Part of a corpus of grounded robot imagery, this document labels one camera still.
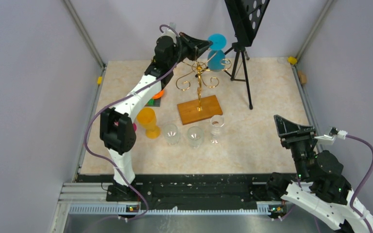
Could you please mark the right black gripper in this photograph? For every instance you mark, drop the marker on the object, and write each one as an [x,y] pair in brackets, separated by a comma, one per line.
[290,132]

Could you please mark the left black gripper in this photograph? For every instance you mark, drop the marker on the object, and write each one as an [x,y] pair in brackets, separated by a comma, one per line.
[196,47]

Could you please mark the blue wine glass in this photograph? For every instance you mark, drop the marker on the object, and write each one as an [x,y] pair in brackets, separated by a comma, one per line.
[216,54]

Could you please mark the clear wine glass back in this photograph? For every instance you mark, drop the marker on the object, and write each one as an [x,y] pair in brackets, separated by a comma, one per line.
[217,124]

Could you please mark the clear wine glass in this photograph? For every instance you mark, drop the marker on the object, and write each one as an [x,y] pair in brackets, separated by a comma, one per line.
[195,136]
[171,134]
[217,124]

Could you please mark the yellow wine glass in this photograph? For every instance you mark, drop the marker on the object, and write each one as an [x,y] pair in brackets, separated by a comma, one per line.
[147,119]

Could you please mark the clear wine glass front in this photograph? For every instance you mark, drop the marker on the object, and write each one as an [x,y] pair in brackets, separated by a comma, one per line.
[171,134]

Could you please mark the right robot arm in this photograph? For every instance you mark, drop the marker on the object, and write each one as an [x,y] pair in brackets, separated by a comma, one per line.
[320,188]

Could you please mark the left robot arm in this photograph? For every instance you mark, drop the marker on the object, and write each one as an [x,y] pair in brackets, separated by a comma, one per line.
[116,122]

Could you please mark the gold wine glass rack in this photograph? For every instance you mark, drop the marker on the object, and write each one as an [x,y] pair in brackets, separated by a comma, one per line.
[201,108]

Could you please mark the orange tape dispenser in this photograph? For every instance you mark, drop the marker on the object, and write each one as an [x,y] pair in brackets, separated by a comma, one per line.
[158,95]

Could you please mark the black music stand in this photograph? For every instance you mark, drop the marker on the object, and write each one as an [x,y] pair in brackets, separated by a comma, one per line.
[246,17]

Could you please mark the dark plate with blocks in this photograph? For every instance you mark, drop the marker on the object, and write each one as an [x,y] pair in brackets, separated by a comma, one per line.
[153,103]

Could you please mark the yellow corner clamp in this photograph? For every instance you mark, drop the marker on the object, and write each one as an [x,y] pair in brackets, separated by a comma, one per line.
[292,60]

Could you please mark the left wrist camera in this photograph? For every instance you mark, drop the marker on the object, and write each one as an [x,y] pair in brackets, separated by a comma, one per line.
[170,31]

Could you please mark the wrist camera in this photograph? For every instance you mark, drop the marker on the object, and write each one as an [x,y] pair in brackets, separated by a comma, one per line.
[170,31]
[329,137]

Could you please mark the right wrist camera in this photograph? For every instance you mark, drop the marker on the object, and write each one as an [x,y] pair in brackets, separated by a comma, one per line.
[329,137]

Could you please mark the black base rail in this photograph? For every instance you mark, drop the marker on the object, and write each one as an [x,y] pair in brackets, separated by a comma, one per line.
[186,192]

